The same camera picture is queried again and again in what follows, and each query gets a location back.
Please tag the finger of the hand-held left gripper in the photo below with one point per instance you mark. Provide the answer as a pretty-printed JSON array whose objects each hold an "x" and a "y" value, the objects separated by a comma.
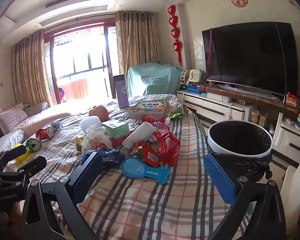
[
  {"x": 32, "y": 166},
  {"x": 12, "y": 153}
]

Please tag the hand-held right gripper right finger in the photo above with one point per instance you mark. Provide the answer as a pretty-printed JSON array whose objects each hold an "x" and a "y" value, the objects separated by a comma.
[{"x": 220, "y": 180}]

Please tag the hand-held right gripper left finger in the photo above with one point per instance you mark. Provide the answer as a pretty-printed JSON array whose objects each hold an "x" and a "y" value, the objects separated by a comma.
[{"x": 86, "y": 177}]

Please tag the yellow snack wrapper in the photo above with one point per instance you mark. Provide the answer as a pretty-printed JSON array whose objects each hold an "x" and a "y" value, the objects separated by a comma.
[{"x": 78, "y": 145}]

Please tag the white bin with black bag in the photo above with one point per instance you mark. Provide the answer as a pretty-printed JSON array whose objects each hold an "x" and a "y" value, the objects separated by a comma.
[{"x": 240, "y": 137}]

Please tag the red and white box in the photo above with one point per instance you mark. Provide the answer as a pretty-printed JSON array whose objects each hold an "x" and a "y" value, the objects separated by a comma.
[{"x": 120, "y": 141}]

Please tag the green carton box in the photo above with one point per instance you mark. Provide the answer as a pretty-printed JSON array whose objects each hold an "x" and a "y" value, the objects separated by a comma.
[{"x": 115, "y": 128}]

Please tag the white floral pillow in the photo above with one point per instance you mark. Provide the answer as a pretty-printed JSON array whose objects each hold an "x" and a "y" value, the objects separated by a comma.
[{"x": 5, "y": 140}]

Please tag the green drink can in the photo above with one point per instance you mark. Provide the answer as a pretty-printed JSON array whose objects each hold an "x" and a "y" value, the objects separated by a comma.
[{"x": 32, "y": 145}]

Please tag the red drink can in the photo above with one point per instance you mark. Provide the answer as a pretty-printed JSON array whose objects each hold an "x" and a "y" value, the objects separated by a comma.
[
  {"x": 151, "y": 118},
  {"x": 42, "y": 134}
]

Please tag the blue crumpled wrapper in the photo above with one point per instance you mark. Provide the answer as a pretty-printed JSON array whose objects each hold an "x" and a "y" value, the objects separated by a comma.
[{"x": 112, "y": 156}]

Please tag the pink striped pillow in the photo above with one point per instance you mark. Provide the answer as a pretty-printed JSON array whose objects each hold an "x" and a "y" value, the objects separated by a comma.
[{"x": 11, "y": 118}]

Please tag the white plastic bag red print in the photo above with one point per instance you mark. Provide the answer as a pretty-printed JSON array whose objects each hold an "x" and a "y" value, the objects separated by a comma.
[{"x": 97, "y": 138}]

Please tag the beige cushion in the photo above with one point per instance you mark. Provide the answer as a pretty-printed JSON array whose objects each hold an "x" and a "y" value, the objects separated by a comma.
[{"x": 40, "y": 122}]

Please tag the crumpled silver foil wrapper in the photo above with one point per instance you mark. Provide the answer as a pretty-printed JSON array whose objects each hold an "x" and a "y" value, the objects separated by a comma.
[{"x": 53, "y": 126}]

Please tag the grey pillow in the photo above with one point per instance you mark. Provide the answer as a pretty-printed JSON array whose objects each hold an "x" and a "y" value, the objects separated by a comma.
[{"x": 36, "y": 108}]

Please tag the white foam fruit net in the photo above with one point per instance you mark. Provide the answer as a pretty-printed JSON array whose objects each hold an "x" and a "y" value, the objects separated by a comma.
[{"x": 90, "y": 125}]

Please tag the blue plastic package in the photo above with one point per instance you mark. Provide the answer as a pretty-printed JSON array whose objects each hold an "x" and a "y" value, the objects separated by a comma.
[{"x": 140, "y": 171}]

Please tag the red snack bag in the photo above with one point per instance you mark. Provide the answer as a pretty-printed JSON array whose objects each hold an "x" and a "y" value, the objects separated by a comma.
[{"x": 168, "y": 142}]

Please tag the white plastic bottle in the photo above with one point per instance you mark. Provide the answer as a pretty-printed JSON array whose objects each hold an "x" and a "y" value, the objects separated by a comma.
[{"x": 137, "y": 135}]

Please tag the orange snack packet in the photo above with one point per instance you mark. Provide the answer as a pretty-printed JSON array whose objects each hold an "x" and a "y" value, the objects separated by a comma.
[{"x": 150, "y": 157}]

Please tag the stacked jars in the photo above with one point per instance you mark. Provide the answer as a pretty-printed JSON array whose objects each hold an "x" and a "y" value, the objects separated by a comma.
[{"x": 254, "y": 117}]

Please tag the white television cabinet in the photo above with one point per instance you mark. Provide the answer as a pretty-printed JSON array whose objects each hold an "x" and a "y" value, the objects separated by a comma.
[{"x": 215, "y": 107}]

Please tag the wooden grater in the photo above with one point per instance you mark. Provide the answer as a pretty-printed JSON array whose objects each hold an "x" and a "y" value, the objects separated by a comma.
[{"x": 263, "y": 121}]

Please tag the green crumpled wrapper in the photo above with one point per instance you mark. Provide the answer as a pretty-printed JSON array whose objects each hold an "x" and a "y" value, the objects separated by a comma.
[{"x": 176, "y": 115}]

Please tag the beige curtain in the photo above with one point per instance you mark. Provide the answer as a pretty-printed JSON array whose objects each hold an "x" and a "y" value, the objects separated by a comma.
[
  {"x": 30, "y": 67},
  {"x": 137, "y": 42}
]

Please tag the orange hanging cloth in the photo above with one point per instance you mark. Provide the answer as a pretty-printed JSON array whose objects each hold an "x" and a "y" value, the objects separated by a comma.
[{"x": 75, "y": 88}]

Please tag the purple thermos bottle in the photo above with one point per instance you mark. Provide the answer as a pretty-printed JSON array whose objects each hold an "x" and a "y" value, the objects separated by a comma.
[{"x": 121, "y": 95}]

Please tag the green cover picture book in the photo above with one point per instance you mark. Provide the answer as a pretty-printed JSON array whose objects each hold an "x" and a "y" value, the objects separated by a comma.
[{"x": 147, "y": 106}]

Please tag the toy phone with buttons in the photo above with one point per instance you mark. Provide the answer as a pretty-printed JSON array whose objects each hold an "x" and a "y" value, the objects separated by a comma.
[{"x": 196, "y": 78}]

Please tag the red toy telephone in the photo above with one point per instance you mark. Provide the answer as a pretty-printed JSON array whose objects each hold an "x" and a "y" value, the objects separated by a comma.
[{"x": 291, "y": 100}]

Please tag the yellow green activity toy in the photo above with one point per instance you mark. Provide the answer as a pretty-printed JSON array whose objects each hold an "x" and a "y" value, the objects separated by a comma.
[{"x": 184, "y": 77}]

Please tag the teal covered armchair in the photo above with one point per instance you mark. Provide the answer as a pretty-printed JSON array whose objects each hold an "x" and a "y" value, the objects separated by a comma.
[{"x": 152, "y": 80}]

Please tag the black flat television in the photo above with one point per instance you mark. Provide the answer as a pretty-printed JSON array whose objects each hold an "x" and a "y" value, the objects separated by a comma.
[{"x": 252, "y": 55}]

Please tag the wooden sliding balcony door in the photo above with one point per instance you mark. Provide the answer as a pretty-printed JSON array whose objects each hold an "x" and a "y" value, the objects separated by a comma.
[{"x": 77, "y": 27}]

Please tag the red heart hanging decoration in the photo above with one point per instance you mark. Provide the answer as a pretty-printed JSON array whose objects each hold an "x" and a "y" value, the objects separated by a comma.
[{"x": 175, "y": 32}]

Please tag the round red paper cutting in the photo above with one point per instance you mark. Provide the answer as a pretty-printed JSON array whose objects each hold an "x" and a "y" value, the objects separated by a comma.
[{"x": 239, "y": 0}]

